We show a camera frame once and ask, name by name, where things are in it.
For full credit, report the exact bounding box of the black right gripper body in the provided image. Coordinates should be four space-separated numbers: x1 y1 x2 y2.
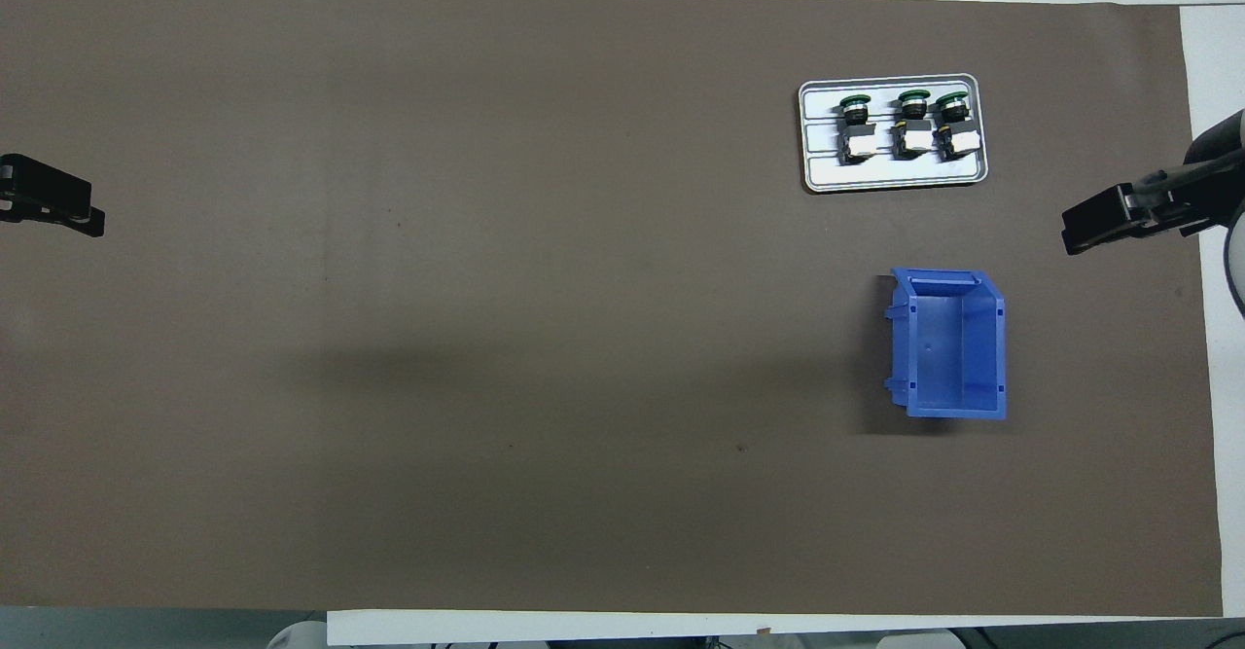
1172 148 1245 238

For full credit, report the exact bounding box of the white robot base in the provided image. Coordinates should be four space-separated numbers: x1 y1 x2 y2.
880 631 974 649
267 618 329 649

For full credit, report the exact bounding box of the green push button switch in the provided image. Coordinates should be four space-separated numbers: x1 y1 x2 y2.
932 90 979 162
836 93 878 165
892 90 933 161

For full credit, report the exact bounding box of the blue plastic storage bin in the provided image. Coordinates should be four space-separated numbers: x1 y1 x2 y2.
883 267 1009 421

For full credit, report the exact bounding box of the silver metal tray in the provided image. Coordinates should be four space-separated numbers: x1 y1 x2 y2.
798 73 989 194

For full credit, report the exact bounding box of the brown table mat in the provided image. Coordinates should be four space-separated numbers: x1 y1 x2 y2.
0 0 1224 619

